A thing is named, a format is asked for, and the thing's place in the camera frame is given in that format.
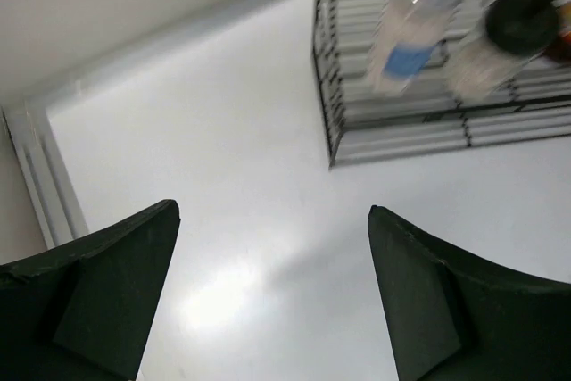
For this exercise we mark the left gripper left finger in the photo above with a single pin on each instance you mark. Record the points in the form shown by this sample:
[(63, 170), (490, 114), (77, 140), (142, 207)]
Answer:
[(84, 310)]

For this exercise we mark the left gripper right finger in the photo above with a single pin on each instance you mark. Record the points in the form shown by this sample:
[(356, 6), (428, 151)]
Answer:
[(452, 315)]

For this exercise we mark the black lid white bottle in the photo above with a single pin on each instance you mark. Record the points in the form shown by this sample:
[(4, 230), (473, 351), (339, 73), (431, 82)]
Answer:
[(510, 34)]

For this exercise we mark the black wire rack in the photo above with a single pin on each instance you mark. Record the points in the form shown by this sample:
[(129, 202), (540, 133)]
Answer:
[(362, 125)]

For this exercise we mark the red lid jar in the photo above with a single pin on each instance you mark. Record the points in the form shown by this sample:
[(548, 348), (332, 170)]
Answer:
[(559, 49)]

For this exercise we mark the silver lid blue label bottle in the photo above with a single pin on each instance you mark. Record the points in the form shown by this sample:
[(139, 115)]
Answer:
[(406, 36)]

